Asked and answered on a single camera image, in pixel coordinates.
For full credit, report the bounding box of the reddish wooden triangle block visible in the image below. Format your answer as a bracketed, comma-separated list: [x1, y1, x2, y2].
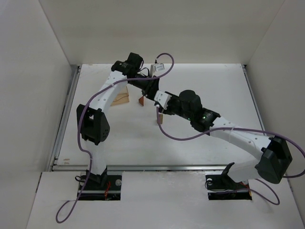
[138, 96, 145, 107]

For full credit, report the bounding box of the brown wooden rectangular block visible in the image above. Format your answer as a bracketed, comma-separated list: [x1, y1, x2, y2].
[156, 113, 163, 125]

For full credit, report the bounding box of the amber transparent plastic box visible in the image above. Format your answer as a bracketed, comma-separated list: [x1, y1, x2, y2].
[111, 86, 130, 106]

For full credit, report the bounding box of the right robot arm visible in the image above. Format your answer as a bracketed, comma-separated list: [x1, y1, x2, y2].
[154, 90, 292, 184]

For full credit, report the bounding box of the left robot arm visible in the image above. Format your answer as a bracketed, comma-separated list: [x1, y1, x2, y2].
[76, 52, 164, 185]

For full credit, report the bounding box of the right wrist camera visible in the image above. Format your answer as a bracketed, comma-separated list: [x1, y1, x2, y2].
[153, 90, 172, 110]

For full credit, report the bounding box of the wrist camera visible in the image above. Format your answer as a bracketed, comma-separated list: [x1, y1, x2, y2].
[150, 63, 164, 77]
[153, 90, 172, 110]

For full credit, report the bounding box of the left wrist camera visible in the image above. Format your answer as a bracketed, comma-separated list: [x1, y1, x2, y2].
[150, 63, 164, 77]

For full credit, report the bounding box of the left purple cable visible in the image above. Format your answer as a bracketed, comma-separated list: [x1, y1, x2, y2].
[55, 52, 175, 224]

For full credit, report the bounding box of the right aluminium rail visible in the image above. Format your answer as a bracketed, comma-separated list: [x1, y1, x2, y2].
[241, 64, 265, 130]

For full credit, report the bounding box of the aluminium rail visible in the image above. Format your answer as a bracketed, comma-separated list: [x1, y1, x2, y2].
[241, 64, 265, 130]
[52, 165, 225, 171]
[46, 64, 82, 172]

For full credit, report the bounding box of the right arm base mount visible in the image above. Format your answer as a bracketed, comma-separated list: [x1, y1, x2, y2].
[204, 163, 252, 200]

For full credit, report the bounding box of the front aluminium rail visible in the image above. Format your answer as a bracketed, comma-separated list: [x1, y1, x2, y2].
[52, 165, 225, 171]

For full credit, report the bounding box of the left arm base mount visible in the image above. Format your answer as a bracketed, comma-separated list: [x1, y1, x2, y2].
[75, 173, 122, 201]

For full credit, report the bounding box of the left aluminium rail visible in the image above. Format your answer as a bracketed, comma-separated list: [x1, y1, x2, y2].
[46, 64, 82, 172]

